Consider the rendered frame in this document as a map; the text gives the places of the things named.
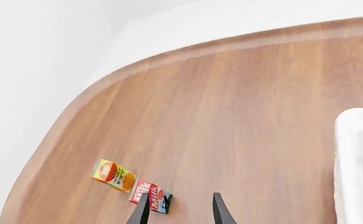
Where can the red and white milk carton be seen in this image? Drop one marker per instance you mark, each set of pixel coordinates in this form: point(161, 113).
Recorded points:
point(154, 194)

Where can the white basket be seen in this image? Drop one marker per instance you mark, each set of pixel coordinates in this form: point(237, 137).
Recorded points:
point(358, 163)

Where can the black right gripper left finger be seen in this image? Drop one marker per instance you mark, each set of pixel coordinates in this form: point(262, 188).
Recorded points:
point(141, 212)

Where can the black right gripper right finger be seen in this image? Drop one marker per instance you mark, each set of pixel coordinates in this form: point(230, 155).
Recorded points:
point(223, 213)

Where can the orange juice carton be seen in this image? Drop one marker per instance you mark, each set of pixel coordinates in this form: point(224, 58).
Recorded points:
point(114, 175)

